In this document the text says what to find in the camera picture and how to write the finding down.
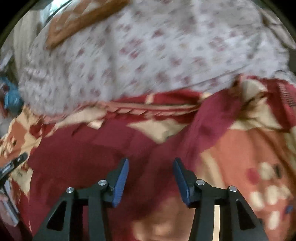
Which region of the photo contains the dark red garment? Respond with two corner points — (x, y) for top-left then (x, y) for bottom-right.
(29, 90), (241, 240)

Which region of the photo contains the blue plastic bag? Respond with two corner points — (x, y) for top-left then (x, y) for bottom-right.
(1, 76), (23, 117)

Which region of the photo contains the red cream patterned blanket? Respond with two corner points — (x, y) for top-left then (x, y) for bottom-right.
(1, 75), (295, 240)

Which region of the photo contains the brown quilted pillow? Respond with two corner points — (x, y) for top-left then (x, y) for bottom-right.
(46, 0), (130, 49)

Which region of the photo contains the white floral bed sheet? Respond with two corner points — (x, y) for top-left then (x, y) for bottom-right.
(19, 1), (292, 115)

